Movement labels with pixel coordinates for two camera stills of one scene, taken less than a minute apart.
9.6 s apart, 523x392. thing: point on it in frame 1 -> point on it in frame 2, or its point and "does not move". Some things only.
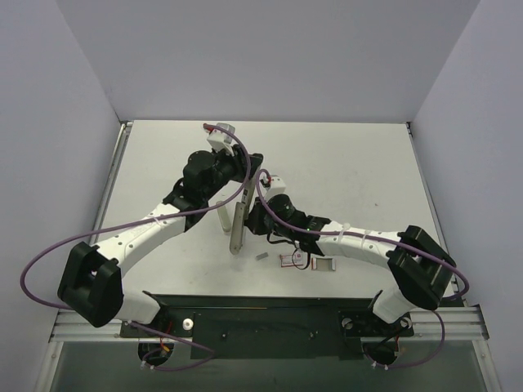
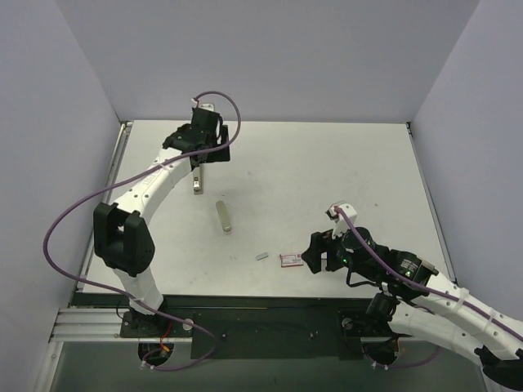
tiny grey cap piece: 261,256 does not move
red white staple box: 286,260 does not move
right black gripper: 251,220 -> 324,253
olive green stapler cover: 225,220 does not move
